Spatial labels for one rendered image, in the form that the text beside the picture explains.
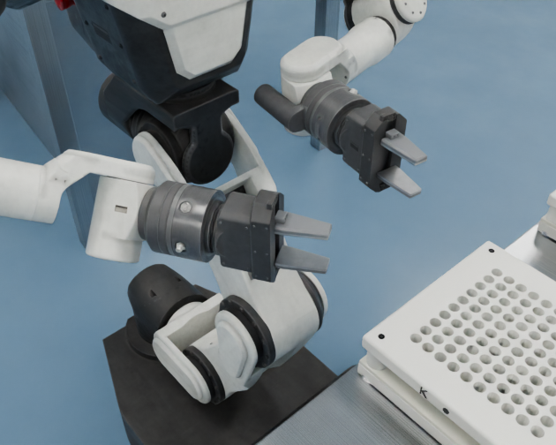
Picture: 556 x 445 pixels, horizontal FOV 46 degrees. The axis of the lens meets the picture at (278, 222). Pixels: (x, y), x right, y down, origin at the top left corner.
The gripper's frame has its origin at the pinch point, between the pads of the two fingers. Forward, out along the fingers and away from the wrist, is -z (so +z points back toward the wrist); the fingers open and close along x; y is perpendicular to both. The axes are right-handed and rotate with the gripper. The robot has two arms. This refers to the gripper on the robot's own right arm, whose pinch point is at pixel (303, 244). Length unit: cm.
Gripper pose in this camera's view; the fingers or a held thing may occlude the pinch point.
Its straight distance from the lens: 76.2
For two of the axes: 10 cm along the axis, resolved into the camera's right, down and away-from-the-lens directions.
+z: -9.6, -1.9, 2.2
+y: -2.9, 6.3, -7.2
